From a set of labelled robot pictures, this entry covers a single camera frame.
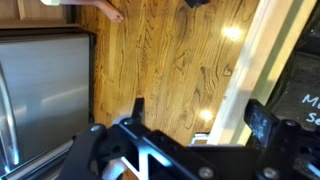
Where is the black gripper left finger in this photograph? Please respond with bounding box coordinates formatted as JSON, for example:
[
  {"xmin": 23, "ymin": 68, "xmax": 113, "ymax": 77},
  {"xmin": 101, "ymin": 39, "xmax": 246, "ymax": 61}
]
[{"xmin": 58, "ymin": 97, "xmax": 221, "ymax": 180}]

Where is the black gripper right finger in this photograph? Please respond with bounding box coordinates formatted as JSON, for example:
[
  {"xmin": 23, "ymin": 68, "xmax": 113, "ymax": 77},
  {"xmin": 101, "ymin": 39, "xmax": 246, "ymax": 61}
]
[{"xmin": 243, "ymin": 98, "xmax": 320, "ymax": 180}]

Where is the light wood spice drawer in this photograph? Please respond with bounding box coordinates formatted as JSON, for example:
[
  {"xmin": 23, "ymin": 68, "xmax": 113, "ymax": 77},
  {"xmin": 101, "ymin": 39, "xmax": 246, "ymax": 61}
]
[{"xmin": 206, "ymin": 0, "xmax": 318, "ymax": 147}]

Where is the mustard seeds spice jar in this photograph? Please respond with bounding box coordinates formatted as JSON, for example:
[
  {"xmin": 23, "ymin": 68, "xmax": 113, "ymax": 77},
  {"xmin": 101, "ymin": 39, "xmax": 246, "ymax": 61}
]
[{"xmin": 269, "ymin": 49, "xmax": 320, "ymax": 135}]

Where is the stainless steel fridge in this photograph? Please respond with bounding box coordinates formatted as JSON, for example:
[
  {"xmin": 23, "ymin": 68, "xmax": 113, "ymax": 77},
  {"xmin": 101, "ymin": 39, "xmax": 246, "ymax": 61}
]
[{"xmin": 0, "ymin": 31, "xmax": 98, "ymax": 180}]

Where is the person's bare foot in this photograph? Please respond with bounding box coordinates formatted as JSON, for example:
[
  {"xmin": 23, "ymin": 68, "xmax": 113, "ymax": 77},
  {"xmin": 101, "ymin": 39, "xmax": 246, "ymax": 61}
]
[{"xmin": 61, "ymin": 0, "xmax": 125, "ymax": 24}]

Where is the brown wooden cabinet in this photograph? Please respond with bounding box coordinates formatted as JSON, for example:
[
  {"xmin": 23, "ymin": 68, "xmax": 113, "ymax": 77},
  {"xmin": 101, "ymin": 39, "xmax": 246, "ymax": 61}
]
[{"xmin": 0, "ymin": 0, "xmax": 78, "ymax": 30}]

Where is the straight steel fridge handle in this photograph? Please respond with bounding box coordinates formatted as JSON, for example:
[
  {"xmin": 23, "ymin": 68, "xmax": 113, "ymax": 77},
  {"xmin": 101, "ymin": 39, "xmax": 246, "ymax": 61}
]
[{"xmin": 0, "ymin": 137, "xmax": 75, "ymax": 180}]

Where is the curved steel fridge handle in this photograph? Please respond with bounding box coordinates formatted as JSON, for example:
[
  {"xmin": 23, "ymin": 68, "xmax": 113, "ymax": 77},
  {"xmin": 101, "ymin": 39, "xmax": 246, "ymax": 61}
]
[{"xmin": 0, "ymin": 63, "xmax": 20, "ymax": 168}]

